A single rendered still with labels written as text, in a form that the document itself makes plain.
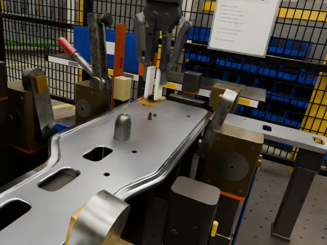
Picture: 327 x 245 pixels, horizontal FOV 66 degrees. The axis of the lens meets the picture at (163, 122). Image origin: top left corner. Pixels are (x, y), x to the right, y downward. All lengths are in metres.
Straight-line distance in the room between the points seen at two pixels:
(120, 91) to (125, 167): 0.33
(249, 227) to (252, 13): 0.74
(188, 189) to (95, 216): 0.24
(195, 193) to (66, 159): 0.20
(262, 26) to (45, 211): 0.94
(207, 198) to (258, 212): 0.53
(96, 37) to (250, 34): 0.63
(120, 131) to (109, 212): 0.32
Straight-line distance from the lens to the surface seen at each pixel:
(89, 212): 0.17
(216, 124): 0.48
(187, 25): 0.53
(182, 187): 0.39
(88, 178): 0.38
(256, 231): 0.83
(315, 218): 0.99
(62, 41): 0.70
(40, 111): 0.52
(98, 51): 0.62
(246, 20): 1.07
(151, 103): 0.56
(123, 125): 0.47
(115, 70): 0.72
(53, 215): 0.32
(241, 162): 0.48
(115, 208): 0.17
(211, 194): 0.39
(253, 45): 1.06
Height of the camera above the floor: 1.21
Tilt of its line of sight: 21 degrees down
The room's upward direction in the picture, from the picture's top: 8 degrees clockwise
